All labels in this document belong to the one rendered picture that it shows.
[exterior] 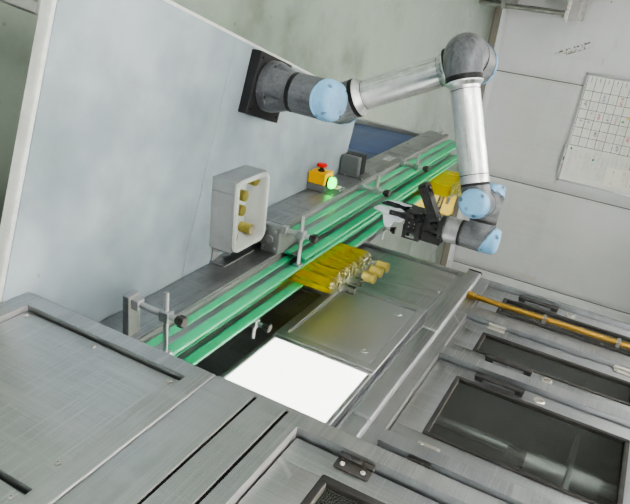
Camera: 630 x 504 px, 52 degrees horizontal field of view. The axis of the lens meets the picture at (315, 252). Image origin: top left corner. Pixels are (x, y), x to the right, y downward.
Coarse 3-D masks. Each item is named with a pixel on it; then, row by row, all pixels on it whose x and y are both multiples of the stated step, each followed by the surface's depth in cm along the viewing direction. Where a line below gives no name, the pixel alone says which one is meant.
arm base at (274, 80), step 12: (264, 72) 185; (276, 72) 185; (288, 72) 185; (264, 84) 185; (276, 84) 184; (288, 84) 183; (264, 96) 188; (276, 96) 185; (264, 108) 190; (276, 108) 189; (288, 108) 186
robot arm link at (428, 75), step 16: (416, 64) 182; (432, 64) 179; (496, 64) 176; (352, 80) 191; (368, 80) 189; (384, 80) 186; (400, 80) 183; (416, 80) 181; (432, 80) 180; (352, 96) 189; (368, 96) 188; (384, 96) 187; (400, 96) 186; (352, 112) 192
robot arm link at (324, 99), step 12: (300, 84) 181; (312, 84) 180; (324, 84) 179; (336, 84) 180; (288, 96) 183; (300, 96) 181; (312, 96) 180; (324, 96) 178; (336, 96) 182; (300, 108) 183; (312, 108) 181; (324, 108) 180; (336, 108) 184; (324, 120) 184
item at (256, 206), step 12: (252, 180) 187; (264, 180) 196; (252, 192) 199; (264, 192) 198; (252, 204) 201; (264, 204) 199; (240, 216) 201; (252, 216) 202; (264, 216) 201; (264, 228) 203; (240, 240) 197; (252, 240) 199
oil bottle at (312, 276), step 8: (296, 272) 209; (304, 272) 207; (312, 272) 206; (320, 272) 207; (328, 272) 207; (296, 280) 210; (304, 280) 208; (312, 280) 207; (320, 280) 205; (328, 280) 204; (336, 280) 204; (320, 288) 206; (328, 288) 205; (336, 288) 204
